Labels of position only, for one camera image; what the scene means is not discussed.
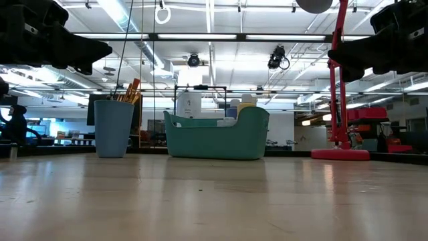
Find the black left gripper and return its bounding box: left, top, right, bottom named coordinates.
left=0, top=0, right=114, bottom=76

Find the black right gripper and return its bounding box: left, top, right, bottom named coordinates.
left=327, top=0, right=428, bottom=84

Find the blue-grey plastic cup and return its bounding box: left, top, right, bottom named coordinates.
left=93, top=99, right=135, bottom=159

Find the large yellow paint bottle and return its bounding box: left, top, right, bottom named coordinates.
left=237, top=93, right=259, bottom=118

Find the large purple paint bottle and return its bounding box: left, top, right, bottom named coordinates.
left=226, top=99, right=241, bottom=120

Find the small white-capped paint bottle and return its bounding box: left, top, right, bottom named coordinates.
left=216, top=116, right=238, bottom=127

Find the teal plastic bin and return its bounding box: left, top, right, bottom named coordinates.
left=163, top=106, right=271, bottom=161

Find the red desk lamp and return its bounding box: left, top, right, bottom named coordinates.
left=296, top=0, right=371, bottom=162

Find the black monitor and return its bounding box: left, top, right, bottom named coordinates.
left=87, top=93, right=143, bottom=127

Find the red shelf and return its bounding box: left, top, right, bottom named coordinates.
left=346, top=106, right=414, bottom=154

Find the person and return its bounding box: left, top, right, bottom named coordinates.
left=0, top=104, right=28, bottom=147

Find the white bucket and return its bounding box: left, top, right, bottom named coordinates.
left=177, top=92, right=203, bottom=118

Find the black hanging cable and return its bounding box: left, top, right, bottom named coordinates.
left=113, top=0, right=135, bottom=96

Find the black overhead frame beam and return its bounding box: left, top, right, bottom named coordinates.
left=73, top=32, right=374, bottom=43

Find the black ceiling camera with cable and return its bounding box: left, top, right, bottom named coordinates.
left=267, top=45, right=290, bottom=70

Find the white hanging ring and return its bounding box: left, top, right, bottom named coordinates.
left=155, top=6, right=172, bottom=25

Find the black cable loop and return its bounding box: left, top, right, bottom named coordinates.
left=26, top=129, right=43, bottom=145

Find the black aluminium table frame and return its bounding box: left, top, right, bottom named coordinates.
left=0, top=144, right=428, bottom=165

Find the black overhead camera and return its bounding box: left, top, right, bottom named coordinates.
left=187, top=52, right=201, bottom=68

